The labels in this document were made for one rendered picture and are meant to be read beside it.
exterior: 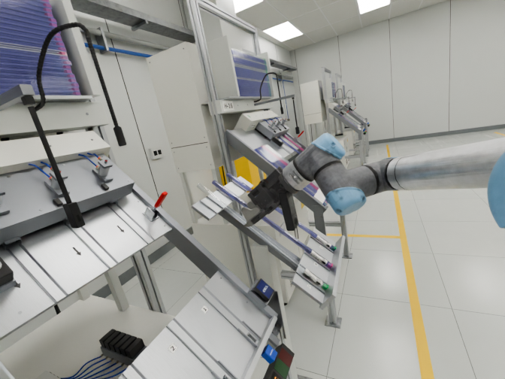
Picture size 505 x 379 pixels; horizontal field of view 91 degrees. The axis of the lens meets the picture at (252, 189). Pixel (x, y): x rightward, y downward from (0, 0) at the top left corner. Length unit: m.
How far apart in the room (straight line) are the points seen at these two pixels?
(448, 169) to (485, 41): 7.71
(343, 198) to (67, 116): 0.75
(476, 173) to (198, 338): 0.60
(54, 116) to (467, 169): 0.91
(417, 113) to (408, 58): 1.36
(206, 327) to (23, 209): 0.45
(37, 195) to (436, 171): 0.79
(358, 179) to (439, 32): 7.56
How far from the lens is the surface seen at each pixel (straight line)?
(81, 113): 0.90
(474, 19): 8.22
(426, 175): 0.56
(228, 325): 0.69
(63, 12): 0.95
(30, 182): 0.73
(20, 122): 0.83
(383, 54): 7.96
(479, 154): 0.51
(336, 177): 0.58
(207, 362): 0.64
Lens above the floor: 1.23
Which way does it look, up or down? 15 degrees down
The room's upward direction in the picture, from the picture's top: 11 degrees counter-clockwise
